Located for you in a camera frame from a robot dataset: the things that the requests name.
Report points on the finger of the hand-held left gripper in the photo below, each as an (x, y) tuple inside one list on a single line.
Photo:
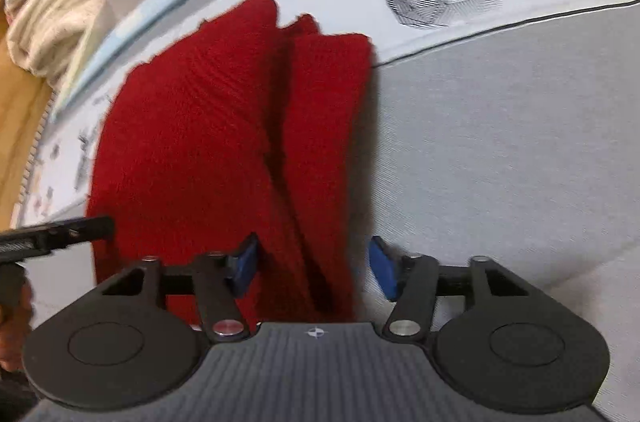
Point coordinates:
[(60, 234)]

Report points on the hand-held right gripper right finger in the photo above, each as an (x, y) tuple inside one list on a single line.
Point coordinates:
[(382, 269)]

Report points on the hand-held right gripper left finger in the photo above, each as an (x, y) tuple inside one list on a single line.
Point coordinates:
[(244, 267)]

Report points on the red knit garment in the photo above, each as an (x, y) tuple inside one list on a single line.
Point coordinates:
[(200, 127)]

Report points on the person's left hand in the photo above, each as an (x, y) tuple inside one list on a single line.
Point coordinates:
[(15, 337)]

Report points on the cream knit blanket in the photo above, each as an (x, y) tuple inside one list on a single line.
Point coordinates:
[(55, 17)]

